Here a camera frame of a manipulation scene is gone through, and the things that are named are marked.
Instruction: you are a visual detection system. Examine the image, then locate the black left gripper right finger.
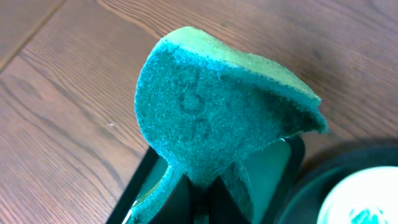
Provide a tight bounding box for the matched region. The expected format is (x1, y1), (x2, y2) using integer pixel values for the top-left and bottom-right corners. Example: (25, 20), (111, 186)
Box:
(206, 177), (250, 224)

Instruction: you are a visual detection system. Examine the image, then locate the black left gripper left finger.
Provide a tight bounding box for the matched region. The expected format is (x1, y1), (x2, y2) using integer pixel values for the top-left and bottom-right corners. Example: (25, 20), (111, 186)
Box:
(149, 174), (194, 224)

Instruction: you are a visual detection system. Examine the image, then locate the black rectangular water tray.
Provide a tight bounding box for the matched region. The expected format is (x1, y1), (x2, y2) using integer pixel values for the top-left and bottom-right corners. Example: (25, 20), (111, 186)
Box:
(106, 136), (305, 224)

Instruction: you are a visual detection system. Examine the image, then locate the green scrubbing sponge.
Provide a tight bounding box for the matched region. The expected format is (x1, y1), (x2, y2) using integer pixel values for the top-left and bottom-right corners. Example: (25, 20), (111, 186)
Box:
(129, 26), (328, 223)

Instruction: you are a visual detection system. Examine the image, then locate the white plate with green stain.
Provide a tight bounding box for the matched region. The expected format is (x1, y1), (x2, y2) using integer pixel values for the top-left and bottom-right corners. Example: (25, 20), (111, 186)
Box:
(317, 166), (397, 224)

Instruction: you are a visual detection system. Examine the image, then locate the round black serving tray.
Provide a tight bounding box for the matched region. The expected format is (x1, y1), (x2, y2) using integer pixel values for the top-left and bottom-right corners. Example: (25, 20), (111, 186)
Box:
(274, 146), (397, 224)

